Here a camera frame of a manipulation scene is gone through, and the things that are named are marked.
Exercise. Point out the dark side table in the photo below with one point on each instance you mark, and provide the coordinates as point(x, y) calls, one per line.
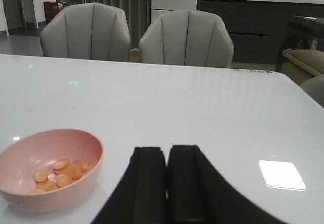
point(302, 32)

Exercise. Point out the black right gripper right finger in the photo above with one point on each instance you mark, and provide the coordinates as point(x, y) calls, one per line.
point(197, 193)

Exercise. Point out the grey upholstered chair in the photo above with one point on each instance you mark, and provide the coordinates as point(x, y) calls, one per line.
point(87, 31)
point(187, 38)

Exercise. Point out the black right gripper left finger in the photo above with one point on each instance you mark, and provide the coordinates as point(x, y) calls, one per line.
point(140, 196)

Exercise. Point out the red trash bin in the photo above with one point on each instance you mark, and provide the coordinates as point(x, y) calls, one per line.
point(51, 9)

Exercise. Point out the right grey upholstered chair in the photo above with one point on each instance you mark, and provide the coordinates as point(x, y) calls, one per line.
point(187, 38)

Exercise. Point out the orange ham slice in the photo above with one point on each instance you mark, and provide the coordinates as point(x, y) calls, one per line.
point(36, 190)
point(73, 171)
point(63, 180)
point(41, 176)
point(81, 165)
point(61, 164)
point(47, 185)

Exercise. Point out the pink plastic bowl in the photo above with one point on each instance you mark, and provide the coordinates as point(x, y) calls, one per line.
point(21, 160)

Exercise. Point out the dark grey sideboard counter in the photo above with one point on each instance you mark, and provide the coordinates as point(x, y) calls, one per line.
point(257, 27)

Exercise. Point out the grey chair at right edge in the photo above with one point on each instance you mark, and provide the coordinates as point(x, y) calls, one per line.
point(315, 88)

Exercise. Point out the left grey upholstered chair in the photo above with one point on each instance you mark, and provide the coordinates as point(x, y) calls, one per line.
point(87, 31)

